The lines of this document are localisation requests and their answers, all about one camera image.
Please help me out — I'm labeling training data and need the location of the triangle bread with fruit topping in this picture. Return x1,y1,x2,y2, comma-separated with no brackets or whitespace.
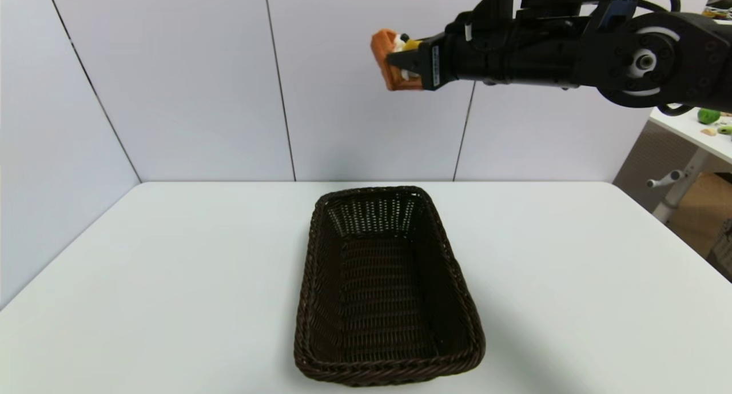
371,29,425,92

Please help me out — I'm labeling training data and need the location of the dark brown wicker basket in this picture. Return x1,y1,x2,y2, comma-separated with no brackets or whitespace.
294,186,486,387

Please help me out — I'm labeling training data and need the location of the white background table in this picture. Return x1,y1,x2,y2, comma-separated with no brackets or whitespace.
649,108,732,167

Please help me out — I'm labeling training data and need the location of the colourful clutter on shelf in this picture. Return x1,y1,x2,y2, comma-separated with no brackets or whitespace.
705,0,732,22

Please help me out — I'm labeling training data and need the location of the dark grey object on floor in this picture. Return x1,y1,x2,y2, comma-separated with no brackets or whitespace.
708,220,732,281

